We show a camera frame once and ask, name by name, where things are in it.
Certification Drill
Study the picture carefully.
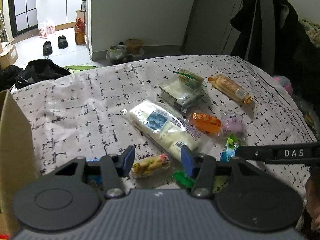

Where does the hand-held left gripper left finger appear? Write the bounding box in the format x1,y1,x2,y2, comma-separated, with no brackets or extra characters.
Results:
54,145,136,199

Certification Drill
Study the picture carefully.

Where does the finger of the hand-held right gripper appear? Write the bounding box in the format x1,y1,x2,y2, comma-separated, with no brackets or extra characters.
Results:
235,142,320,166

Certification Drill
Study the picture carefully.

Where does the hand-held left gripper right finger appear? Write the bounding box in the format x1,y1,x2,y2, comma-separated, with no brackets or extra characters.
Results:
180,145,263,198

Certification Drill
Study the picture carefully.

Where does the small green snack packet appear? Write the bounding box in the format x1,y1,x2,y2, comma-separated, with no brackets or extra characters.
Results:
172,170,196,188

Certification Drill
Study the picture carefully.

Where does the yellow biscuit stick packet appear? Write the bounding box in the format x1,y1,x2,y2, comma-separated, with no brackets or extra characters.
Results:
131,153,172,179

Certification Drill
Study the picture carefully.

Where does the orange jelly packet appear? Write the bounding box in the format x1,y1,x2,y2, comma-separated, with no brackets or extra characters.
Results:
188,110,223,138

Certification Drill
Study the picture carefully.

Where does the blue-green snack packet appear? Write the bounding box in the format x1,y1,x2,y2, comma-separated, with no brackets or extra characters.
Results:
220,134,241,162

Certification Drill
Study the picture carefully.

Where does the large white bread packet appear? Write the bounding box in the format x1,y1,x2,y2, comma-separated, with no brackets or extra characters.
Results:
124,100,208,161

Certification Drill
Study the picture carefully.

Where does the long orange biscuit packet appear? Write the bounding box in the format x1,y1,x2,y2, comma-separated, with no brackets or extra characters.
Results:
208,74,252,105

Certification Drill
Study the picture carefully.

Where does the large brown cardboard box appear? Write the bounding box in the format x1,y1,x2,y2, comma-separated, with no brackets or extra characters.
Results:
0,89,38,240

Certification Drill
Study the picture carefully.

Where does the person's right hand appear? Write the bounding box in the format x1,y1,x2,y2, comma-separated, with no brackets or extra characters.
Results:
305,166,320,232

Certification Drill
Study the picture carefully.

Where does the clear sandwich packet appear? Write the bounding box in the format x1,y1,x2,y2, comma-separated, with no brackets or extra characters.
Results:
156,81,204,113

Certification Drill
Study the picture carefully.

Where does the pink soft item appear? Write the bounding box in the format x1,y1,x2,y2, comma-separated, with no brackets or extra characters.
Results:
273,75,293,96

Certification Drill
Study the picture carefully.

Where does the grey grid-patterned blanket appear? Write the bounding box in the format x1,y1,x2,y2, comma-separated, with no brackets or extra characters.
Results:
10,54,318,188

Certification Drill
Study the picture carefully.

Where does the green-trimmed cracker packet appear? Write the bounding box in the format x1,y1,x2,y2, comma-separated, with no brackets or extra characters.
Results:
173,69,208,91

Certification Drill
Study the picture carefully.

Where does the green floor mat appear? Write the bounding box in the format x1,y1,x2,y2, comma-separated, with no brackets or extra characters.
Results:
62,65,98,73

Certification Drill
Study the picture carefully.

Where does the clear plastic trash bag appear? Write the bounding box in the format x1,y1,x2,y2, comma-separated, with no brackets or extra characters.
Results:
107,43,132,64

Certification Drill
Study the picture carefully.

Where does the brown instant noodle bowl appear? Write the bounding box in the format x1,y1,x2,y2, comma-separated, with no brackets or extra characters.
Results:
125,38,144,56

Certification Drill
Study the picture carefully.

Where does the black hanging coat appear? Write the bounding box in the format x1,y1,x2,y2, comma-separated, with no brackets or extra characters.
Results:
230,0,320,98

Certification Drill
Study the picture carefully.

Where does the beige fluffy cloth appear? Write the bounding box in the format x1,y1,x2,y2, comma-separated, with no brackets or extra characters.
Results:
298,18,320,47

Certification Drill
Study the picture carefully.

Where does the black shoe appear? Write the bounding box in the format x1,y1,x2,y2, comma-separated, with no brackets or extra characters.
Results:
42,40,54,56
58,35,69,49

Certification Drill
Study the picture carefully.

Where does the orange cooking oil bottle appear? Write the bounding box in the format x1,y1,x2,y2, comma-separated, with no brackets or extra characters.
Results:
74,18,86,45

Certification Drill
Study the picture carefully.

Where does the pink patterned plastic bag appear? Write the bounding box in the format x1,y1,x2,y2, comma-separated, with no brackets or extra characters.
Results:
38,20,56,39

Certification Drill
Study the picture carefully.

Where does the small cardboard box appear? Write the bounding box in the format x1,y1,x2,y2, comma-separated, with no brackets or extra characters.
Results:
0,43,19,69

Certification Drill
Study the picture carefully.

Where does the white cabinet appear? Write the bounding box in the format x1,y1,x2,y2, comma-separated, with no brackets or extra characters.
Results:
35,0,91,28

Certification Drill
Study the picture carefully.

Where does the grey bag strap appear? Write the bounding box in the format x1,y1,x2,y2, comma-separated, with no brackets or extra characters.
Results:
254,0,275,76

